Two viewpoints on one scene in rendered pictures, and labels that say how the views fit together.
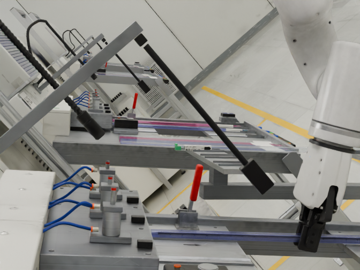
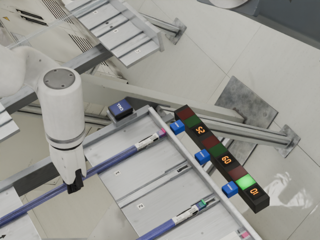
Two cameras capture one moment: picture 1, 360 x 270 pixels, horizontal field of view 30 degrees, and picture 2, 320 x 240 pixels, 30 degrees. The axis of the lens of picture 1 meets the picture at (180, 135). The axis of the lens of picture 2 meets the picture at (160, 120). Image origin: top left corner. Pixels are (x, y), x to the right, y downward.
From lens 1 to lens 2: 87 cm
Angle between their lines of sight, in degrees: 43
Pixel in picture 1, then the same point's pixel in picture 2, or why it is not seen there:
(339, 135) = (69, 144)
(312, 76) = (30, 85)
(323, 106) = (49, 129)
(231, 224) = (16, 183)
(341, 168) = (78, 159)
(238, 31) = not seen: outside the picture
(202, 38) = not seen: outside the picture
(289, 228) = not seen: hidden behind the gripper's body
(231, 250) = (27, 232)
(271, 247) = (49, 176)
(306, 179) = (56, 161)
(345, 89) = (61, 120)
